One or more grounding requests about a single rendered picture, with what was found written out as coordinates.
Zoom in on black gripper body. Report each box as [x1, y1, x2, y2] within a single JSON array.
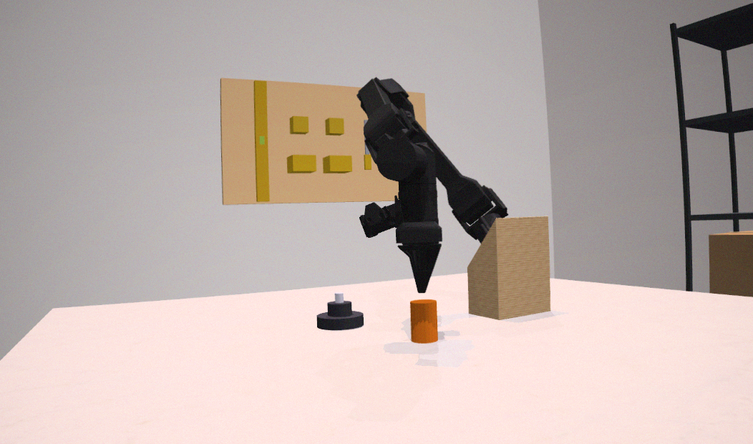
[[396, 184, 442, 246]]

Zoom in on orange knob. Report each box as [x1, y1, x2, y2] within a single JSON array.
[[410, 299, 438, 344]]

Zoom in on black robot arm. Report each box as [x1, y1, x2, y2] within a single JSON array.
[[356, 77, 508, 244]]

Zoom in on grey round pedestal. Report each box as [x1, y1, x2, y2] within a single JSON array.
[[316, 292, 364, 330]]

